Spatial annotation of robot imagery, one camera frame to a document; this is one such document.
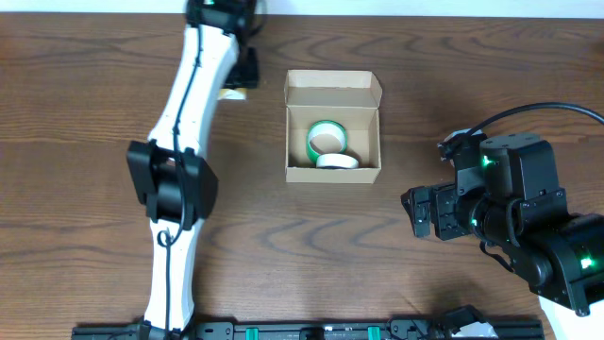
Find green tape roll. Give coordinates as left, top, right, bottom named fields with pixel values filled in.
left=306, top=120, right=347, bottom=163

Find brown cardboard box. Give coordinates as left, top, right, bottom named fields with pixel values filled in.
left=284, top=70, right=382, bottom=184

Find white tape roll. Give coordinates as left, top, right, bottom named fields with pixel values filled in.
left=316, top=153, right=359, bottom=169

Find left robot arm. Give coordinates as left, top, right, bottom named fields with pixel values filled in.
left=113, top=1, right=261, bottom=339

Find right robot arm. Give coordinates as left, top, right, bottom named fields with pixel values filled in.
left=401, top=132, right=603, bottom=339

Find black mounting rail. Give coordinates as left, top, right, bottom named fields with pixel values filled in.
left=71, top=305, right=545, bottom=340

